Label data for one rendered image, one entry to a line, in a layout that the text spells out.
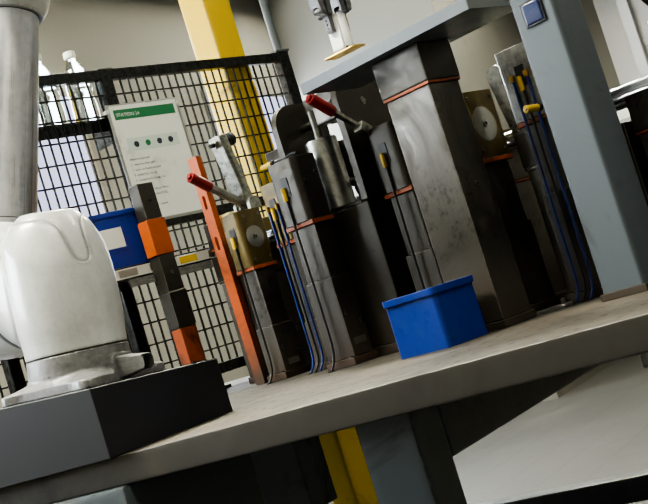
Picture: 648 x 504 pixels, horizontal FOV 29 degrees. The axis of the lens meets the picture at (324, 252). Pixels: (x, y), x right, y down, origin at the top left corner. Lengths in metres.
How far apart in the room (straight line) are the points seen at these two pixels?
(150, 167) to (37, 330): 1.35
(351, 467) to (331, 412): 1.90
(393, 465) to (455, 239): 0.49
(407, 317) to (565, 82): 0.41
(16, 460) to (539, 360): 0.78
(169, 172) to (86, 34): 2.95
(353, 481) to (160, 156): 1.01
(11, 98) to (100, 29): 4.06
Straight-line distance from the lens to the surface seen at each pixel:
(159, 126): 3.18
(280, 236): 2.35
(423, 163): 1.90
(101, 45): 6.11
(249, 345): 2.60
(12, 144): 2.09
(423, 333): 1.80
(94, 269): 1.84
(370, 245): 2.15
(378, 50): 1.89
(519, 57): 1.96
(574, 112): 1.73
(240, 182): 2.54
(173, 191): 3.15
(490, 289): 1.86
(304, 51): 7.30
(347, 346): 2.15
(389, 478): 1.52
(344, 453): 3.37
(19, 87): 2.12
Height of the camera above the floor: 0.80
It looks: 3 degrees up
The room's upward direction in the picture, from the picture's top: 17 degrees counter-clockwise
